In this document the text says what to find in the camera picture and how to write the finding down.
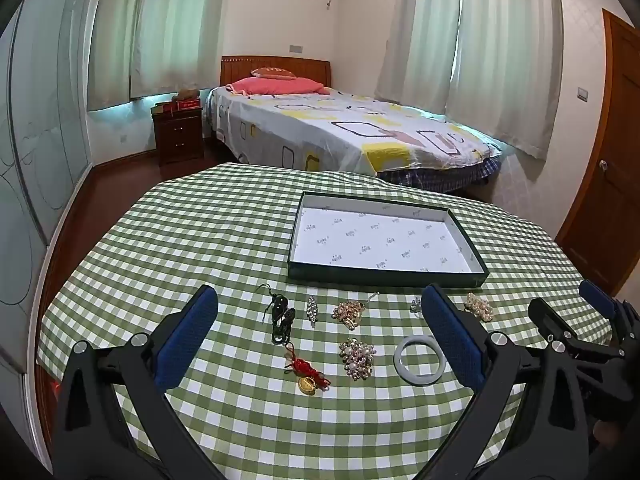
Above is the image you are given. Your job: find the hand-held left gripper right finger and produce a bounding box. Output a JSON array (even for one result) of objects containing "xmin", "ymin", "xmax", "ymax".
[{"xmin": 421, "ymin": 283, "xmax": 593, "ymax": 480}]

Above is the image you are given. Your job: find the small orange cushion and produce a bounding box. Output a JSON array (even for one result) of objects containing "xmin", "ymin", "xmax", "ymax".
[{"xmin": 251, "ymin": 67, "xmax": 297, "ymax": 81}]

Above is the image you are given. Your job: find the pale jade bangle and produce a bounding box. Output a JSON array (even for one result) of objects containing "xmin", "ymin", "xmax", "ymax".
[{"xmin": 393, "ymin": 335, "xmax": 453, "ymax": 387}]

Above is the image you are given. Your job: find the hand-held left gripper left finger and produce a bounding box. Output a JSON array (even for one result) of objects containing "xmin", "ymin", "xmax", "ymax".
[{"xmin": 52, "ymin": 284, "xmax": 221, "ymax": 480}]

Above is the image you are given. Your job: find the wooden bed headboard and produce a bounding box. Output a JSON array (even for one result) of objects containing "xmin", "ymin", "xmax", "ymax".
[{"xmin": 220, "ymin": 56, "xmax": 332, "ymax": 88}]

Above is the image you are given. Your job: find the black cord pendant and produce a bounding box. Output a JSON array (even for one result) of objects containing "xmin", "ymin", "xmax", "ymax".
[{"xmin": 256, "ymin": 283, "xmax": 297, "ymax": 345}]

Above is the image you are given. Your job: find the pearl cluster brooch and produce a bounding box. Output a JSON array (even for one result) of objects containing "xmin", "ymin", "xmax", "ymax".
[{"xmin": 338, "ymin": 337, "xmax": 376, "ymax": 382}]

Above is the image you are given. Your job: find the red knot gold charm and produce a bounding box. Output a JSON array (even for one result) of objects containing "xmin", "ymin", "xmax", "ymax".
[{"xmin": 284, "ymin": 342, "xmax": 332, "ymax": 395}]

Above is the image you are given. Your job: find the gold filigree brooch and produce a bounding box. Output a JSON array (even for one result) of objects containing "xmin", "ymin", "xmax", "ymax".
[{"xmin": 332, "ymin": 292, "xmax": 381, "ymax": 332}]

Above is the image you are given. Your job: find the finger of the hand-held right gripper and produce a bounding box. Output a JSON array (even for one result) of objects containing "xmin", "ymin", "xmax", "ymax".
[
  {"xmin": 579, "ymin": 280, "xmax": 640, "ymax": 331},
  {"xmin": 528, "ymin": 297, "xmax": 626, "ymax": 361}
]

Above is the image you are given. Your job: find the pearl flower brooch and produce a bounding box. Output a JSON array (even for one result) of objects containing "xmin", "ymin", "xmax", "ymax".
[{"xmin": 464, "ymin": 292, "xmax": 495, "ymax": 322}]

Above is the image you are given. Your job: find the blue plaid bed skirt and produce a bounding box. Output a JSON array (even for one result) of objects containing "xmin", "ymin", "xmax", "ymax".
[{"xmin": 377, "ymin": 157, "xmax": 501, "ymax": 193}]

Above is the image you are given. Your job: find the dark wooden nightstand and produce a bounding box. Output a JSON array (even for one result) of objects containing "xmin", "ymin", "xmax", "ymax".
[{"xmin": 151, "ymin": 106, "xmax": 206, "ymax": 167}]

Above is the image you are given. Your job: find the green checked tablecloth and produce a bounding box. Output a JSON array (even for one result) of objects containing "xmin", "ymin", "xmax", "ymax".
[{"xmin": 37, "ymin": 162, "xmax": 616, "ymax": 480}]

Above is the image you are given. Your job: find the patterned bed sheet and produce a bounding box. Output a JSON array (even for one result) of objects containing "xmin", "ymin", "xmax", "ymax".
[{"xmin": 207, "ymin": 85, "xmax": 501, "ymax": 178}]

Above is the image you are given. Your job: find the wooden door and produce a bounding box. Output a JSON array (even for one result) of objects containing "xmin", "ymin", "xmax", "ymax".
[{"xmin": 555, "ymin": 7, "xmax": 640, "ymax": 296}]

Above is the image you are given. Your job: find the wide white curtain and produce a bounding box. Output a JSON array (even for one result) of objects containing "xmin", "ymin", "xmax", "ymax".
[
  {"xmin": 445, "ymin": 0, "xmax": 566, "ymax": 161},
  {"xmin": 129, "ymin": 0, "xmax": 226, "ymax": 98}
]

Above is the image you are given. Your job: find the frosted glass sliding wardrobe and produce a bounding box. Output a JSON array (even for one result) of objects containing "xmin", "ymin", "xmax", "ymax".
[{"xmin": 0, "ymin": 0, "xmax": 96, "ymax": 371}]

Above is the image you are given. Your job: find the dark green cardboard tray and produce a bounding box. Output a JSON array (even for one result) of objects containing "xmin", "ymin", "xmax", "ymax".
[{"xmin": 286, "ymin": 191, "xmax": 490, "ymax": 288}]

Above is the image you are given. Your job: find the pink pillow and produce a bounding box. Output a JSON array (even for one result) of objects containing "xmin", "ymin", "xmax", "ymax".
[{"xmin": 226, "ymin": 77, "xmax": 331, "ymax": 97}]

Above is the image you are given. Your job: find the narrow white curtain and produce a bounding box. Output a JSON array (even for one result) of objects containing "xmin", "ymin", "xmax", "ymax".
[
  {"xmin": 87, "ymin": 0, "xmax": 146, "ymax": 111},
  {"xmin": 375, "ymin": 0, "xmax": 463, "ymax": 106}
]

